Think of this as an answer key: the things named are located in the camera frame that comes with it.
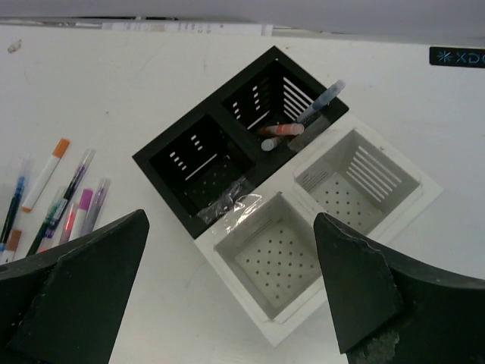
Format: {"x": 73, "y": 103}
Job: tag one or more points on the brown capped white marker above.
{"x": 11, "y": 246}

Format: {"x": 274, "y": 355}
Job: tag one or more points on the purple barcode pen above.
{"x": 70, "y": 191}

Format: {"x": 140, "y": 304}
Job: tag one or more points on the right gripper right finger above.
{"x": 390, "y": 308}

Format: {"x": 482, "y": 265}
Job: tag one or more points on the orange highlighter pen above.
{"x": 281, "y": 130}

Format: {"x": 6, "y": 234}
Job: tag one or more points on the clear adhesive tape piece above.
{"x": 232, "y": 207}

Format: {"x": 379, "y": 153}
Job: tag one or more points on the blue pen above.
{"x": 14, "y": 206}
{"x": 324, "y": 99}

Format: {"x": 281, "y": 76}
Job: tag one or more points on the dark green pen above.
{"x": 46, "y": 221}

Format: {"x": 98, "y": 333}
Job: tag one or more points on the small white scrap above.
{"x": 15, "y": 46}

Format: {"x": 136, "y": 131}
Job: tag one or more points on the right blue table label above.
{"x": 456, "y": 57}

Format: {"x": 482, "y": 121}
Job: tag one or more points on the mauve pen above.
{"x": 96, "y": 206}

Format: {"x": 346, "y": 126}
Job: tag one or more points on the orange capped white marker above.
{"x": 45, "y": 175}

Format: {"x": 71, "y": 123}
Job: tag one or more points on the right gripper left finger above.
{"x": 65, "y": 305}

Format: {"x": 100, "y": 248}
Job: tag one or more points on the black slotted container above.
{"x": 217, "y": 142}

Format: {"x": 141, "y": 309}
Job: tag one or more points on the white slotted container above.
{"x": 280, "y": 249}

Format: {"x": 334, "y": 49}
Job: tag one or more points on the magenta capped white marker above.
{"x": 82, "y": 210}

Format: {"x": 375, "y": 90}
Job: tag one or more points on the tan pen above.
{"x": 68, "y": 223}

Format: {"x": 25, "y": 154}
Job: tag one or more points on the grey pen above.
{"x": 270, "y": 144}

